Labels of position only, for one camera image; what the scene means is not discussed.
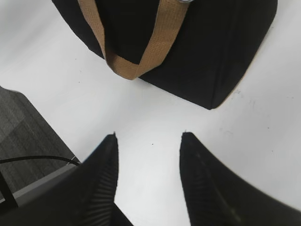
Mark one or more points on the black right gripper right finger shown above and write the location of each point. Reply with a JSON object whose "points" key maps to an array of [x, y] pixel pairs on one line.
{"points": [[216, 196]]}

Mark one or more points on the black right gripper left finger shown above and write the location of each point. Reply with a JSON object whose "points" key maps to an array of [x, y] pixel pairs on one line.
{"points": [[84, 198]]}

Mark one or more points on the black canvas tote bag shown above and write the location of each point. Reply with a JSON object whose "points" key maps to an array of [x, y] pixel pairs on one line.
{"points": [[197, 49]]}

